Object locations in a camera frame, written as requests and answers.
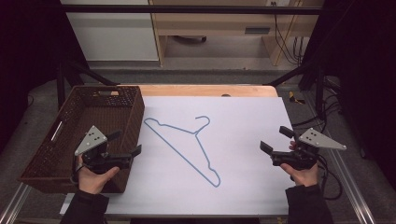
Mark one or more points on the black horizontal frame bar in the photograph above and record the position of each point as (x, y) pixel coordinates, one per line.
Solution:
(186, 9)

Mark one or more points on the aluminium rail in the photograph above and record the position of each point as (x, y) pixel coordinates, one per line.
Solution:
(14, 205)
(351, 189)

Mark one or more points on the black frame leg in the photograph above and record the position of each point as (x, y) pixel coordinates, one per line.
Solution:
(319, 87)
(60, 84)

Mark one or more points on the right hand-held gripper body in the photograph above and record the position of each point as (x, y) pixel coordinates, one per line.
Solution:
(317, 140)

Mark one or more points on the white cabinet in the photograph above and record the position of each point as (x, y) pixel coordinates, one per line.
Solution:
(112, 34)

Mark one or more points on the white paper sheet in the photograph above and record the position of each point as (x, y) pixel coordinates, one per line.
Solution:
(249, 186)

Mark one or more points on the light wooden desk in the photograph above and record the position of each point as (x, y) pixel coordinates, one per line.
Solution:
(218, 21)

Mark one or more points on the person's right hand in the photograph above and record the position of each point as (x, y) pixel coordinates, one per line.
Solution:
(303, 177)

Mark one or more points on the brown woven plastic basket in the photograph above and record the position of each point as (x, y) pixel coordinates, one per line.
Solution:
(93, 109)

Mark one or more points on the yellow and black tool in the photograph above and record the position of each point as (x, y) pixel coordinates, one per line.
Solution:
(294, 98)

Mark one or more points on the person's left hand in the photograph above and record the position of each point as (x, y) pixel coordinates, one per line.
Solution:
(91, 182)

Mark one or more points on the black curtain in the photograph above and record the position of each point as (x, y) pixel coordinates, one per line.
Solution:
(364, 77)
(28, 62)

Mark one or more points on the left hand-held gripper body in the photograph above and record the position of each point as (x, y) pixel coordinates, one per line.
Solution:
(93, 140)

